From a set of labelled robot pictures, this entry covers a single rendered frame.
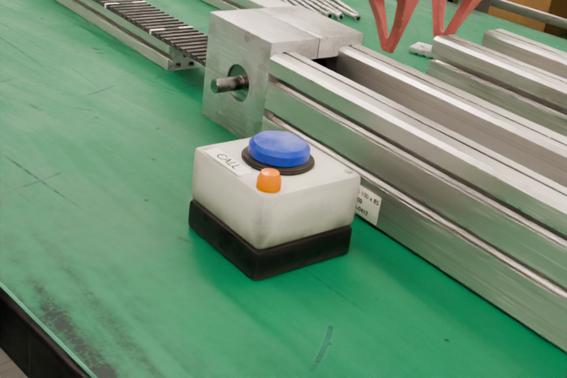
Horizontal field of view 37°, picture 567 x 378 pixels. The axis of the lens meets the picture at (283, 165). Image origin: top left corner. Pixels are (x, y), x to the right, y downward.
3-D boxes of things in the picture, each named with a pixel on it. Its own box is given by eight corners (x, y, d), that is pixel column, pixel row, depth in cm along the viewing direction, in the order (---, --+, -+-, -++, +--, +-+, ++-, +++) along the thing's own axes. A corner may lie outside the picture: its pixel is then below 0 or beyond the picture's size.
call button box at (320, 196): (186, 225, 58) (192, 141, 55) (296, 198, 64) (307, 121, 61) (254, 283, 52) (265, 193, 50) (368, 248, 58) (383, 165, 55)
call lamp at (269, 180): (251, 184, 51) (253, 166, 51) (271, 180, 52) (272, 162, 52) (265, 195, 50) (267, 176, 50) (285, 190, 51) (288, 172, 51)
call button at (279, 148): (234, 160, 55) (237, 132, 55) (282, 151, 58) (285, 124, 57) (270, 186, 53) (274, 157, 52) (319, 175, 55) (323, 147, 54)
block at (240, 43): (177, 117, 75) (186, 13, 71) (287, 99, 83) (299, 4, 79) (234, 157, 69) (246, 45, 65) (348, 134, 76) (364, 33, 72)
